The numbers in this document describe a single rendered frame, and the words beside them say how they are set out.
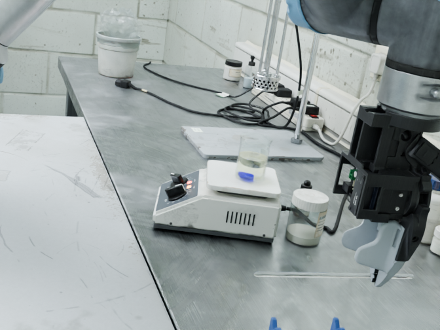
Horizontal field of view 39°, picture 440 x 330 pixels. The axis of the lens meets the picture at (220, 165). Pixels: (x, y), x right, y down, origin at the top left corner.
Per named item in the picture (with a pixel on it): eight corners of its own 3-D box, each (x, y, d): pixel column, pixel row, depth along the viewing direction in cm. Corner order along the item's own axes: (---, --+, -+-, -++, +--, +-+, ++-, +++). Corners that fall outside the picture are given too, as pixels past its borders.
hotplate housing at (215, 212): (150, 230, 98) (156, 183, 96) (158, 198, 111) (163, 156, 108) (288, 247, 100) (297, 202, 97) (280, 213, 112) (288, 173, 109)
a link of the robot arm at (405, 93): (433, 67, 69) (476, 84, 61) (423, 106, 70) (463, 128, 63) (372, 59, 67) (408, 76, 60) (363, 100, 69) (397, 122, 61)
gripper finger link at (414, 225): (380, 247, 72) (398, 178, 69) (394, 248, 72) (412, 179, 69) (400, 267, 67) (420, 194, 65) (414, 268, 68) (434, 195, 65)
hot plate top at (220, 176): (205, 189, 97) (206, 184, 96) (206, 163, 108) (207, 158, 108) (281, 199, 97) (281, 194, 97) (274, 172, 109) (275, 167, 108)
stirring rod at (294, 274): (255, 273, 69) (414, 275, 74) (253, 270, 70) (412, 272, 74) (254, 277, 69) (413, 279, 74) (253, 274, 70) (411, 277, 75)
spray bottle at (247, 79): (241, 85, 209) (246, 54, 205) (252, 86, 209) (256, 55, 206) (243, 88, 205) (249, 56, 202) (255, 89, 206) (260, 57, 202)
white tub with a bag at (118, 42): (89, 75, 190) (93, 4, 183) (97, 66, 204) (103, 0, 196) (135, 82, 191) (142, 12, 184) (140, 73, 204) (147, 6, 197)
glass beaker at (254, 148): (239, 171, 105) (247, 126, 103) (269, 179, 104) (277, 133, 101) (226, 181, 100) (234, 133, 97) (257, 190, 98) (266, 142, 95)
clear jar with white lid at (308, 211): (281, 241, 101) (290, 197, 98) (287, 228, 107) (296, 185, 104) (317, 251, 100) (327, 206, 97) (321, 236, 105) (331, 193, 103)
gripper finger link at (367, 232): (328, 267, 75) (346, 199, 72) (372, 269, 77) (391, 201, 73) (338, 281, 72) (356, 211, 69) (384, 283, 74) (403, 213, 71)
